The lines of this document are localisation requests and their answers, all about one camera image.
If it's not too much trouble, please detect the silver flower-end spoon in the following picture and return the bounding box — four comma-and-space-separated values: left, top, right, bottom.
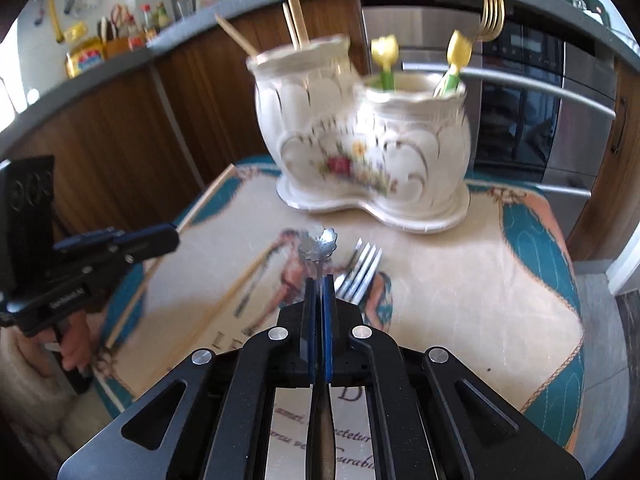
299, 225, 341, 480

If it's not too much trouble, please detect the white ceramic drip tray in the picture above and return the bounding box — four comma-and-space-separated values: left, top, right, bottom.
276, 175, 472, 235

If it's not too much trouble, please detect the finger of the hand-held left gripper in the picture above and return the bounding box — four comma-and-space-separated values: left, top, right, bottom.
54, 224, 180, 267

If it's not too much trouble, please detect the narrow wooden cabinet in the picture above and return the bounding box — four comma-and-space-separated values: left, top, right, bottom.
565, 65, 640, 261

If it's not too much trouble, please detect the white ceramic utensil holder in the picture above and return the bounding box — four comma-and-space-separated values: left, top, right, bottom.
246, 35, 472, 211

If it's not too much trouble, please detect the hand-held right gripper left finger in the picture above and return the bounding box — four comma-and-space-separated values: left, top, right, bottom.
57, 280, 317, 480

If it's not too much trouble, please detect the yellow ladle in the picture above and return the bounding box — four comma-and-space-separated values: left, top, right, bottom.
44, 0, 66, 43

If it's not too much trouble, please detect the short black cabinet handle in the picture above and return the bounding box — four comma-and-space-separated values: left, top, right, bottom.
612, 97, 630, 153

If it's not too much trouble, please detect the printed quilted cloth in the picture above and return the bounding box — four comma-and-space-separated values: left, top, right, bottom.
92, 155, 586, 480

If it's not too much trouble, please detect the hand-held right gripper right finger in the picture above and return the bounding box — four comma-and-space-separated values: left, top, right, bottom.
324, 275, 583, 480

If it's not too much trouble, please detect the silver fork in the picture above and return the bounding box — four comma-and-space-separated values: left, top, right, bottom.
334, 239, 383, 306

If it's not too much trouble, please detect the gold fork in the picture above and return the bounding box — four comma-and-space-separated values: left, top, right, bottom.
477, 0, 505, 43

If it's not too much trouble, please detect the wide wooden cabinet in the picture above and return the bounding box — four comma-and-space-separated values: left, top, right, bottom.
0, 0, 363, 261

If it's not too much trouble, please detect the yellow food package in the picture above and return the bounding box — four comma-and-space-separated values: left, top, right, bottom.
65, 35, 106, 80

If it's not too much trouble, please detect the person's left hand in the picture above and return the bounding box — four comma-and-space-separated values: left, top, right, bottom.
42, 310, 96, 376

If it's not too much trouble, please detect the stainless steel oven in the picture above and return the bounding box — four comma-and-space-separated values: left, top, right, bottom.
360, 5, 618, 196

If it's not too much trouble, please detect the yellow tulip handle utensil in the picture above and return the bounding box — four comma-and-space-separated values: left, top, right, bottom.
434, 30, 475, 98
371, 35, 401, 92

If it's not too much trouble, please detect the steel oven handle bar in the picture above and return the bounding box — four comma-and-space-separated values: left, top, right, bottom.
400, 60, 617, 120

